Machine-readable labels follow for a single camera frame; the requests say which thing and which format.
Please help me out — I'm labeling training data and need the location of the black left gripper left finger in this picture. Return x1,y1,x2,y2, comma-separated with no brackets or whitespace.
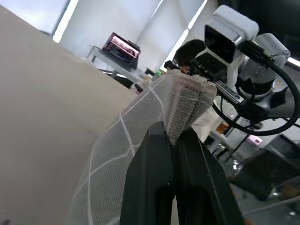
120,121,175,225

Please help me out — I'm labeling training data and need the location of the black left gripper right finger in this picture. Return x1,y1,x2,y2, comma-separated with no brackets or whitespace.
174,127,245,225

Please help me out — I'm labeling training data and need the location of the grey plaid fabric pouch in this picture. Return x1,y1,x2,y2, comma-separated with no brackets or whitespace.
67,68,218,225

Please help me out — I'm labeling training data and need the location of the person in white coat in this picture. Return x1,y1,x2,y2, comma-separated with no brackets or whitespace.
174,39,227,144

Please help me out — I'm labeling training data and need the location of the grey metal side table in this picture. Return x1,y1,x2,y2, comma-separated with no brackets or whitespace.
87,45,153,83

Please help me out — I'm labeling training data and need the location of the open laptop with pink screen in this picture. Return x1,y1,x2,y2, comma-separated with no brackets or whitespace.
101,32,142,70

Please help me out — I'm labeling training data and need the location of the black chair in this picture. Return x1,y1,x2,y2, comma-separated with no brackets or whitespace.
231,135,300,202

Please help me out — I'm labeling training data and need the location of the small pink box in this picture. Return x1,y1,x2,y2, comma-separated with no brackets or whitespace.
247,134,263,145

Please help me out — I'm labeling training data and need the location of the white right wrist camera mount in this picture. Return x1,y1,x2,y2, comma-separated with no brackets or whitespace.
203,4,260,95

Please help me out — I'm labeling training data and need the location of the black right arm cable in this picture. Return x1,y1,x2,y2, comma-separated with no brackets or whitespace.
212,43,298,137

